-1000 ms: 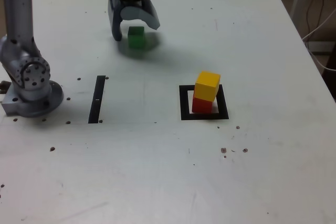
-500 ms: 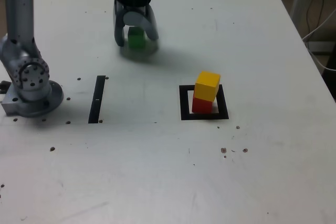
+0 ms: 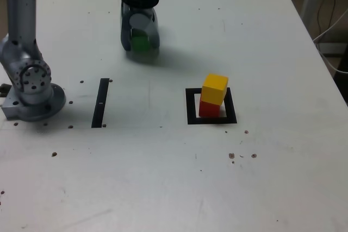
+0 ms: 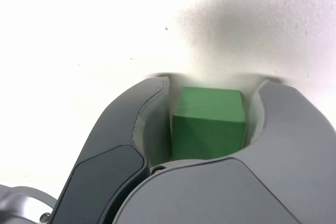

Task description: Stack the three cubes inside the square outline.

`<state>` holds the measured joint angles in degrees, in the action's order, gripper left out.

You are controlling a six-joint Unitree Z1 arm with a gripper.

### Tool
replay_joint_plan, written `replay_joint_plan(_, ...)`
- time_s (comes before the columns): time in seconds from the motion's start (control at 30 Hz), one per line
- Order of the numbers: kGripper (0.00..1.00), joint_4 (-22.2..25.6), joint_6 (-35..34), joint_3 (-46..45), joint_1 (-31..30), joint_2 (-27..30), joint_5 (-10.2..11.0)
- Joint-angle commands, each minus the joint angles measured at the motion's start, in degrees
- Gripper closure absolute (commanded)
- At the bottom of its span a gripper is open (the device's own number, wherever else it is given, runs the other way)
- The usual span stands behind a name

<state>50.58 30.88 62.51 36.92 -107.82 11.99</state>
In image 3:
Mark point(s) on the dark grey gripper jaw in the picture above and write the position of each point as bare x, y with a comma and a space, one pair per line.
125, 33

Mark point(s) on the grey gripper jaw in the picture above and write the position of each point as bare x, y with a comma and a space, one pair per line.
152, 32

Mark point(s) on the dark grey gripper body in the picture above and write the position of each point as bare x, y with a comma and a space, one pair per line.
141, 11

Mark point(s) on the green cube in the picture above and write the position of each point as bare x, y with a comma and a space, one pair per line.
140, 44

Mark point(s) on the yellow cube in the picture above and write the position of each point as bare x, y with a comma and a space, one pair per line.
213, 90

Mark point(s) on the red cube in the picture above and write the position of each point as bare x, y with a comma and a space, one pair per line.
208, 109

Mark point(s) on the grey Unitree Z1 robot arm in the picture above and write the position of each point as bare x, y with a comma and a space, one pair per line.
21, 12

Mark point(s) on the black tape square outline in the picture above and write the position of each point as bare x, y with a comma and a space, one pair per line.
190, 107

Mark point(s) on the black tape strip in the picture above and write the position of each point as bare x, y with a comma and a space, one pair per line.
99, 112

